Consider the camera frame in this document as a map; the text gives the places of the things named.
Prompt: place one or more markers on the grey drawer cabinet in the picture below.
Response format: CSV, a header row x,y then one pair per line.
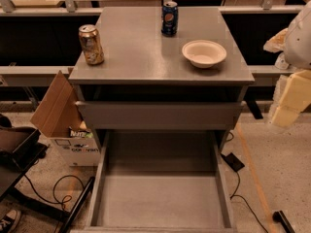
x,y
142,65

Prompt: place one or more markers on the black power adapter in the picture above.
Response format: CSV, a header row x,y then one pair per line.
x,y
233,162

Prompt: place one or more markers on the black cart frame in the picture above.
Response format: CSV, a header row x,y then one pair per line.
x,y
19,150

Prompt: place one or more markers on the blue pepsi can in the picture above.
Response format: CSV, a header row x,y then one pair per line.
x,y
169,16

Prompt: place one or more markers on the black white sneaker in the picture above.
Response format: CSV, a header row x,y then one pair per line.
x,y
9,221

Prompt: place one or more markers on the grey top drawer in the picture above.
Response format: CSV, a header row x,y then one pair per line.
x,y
160,115

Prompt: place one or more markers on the snack bag in box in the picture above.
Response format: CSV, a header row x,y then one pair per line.
x,y
81,133

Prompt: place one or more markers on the gold crumpled soda can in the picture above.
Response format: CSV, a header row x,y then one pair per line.
x,y
90,42

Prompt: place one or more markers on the grey drawer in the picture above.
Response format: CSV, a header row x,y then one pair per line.
x,y
160,115
159,182

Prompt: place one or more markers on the open cardboard box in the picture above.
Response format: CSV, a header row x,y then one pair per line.
x,y
56,114

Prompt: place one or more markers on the white paper bowl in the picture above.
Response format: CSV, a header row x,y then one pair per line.
x,y
204,54

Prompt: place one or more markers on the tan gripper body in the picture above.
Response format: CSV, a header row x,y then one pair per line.
x,y
299,43

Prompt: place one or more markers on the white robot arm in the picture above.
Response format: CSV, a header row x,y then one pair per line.
x,y
294,43

